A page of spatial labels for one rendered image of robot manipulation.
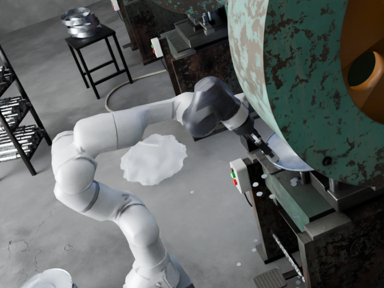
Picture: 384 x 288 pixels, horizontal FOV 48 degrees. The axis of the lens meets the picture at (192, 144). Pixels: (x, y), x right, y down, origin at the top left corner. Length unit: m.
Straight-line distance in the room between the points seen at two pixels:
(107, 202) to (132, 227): 0.12
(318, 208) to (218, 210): 1.10
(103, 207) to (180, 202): 1.37
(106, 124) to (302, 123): 0.54
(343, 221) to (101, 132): 0.82
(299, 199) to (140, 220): 0.57
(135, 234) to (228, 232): 1.10
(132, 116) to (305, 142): 0.51
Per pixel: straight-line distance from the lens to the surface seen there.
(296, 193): 1.61
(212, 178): 2.79
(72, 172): 1.19
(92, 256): 2.62
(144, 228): 1.38
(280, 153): 1.57
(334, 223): 1.50
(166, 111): 1.36
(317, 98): 0.91
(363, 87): 1.09
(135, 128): 1.22
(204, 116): 1.26
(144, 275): 1.61
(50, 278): 2.28
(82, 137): 1.21
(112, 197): 1.38
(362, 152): 1.06
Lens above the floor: 1.73
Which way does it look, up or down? 33 degrees down
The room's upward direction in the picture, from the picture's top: 17 degrees counter-clockwise
